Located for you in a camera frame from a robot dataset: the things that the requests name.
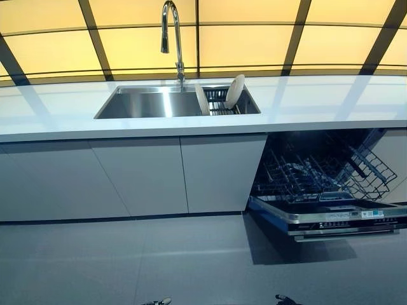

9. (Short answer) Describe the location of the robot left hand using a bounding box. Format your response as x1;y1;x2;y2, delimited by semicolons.
139;297;173;305

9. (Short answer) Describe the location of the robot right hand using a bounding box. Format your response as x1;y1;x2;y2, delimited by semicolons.
275;294;298;305

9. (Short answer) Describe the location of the cream ceramic plate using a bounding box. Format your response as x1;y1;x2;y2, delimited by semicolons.
224;74;246;109
194;83;211;116

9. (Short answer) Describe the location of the open dishwasher with rack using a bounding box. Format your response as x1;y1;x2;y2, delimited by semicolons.
247;194;407;244

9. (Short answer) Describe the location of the dark dishwasher rack with tines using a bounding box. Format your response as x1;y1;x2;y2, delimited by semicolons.
256;147;354;205

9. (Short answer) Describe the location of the stainless steel sink basin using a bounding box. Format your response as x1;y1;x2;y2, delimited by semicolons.
93;84;262;121

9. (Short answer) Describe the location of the black dish drying rack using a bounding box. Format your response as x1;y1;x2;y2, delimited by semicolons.
199;85;244;116

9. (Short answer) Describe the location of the chrome gooseneck kitchen faucet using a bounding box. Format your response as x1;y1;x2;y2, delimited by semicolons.
160;0;187;93

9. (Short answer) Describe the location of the yellow backlit window black frame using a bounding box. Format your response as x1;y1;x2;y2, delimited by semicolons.
0;0;407;88

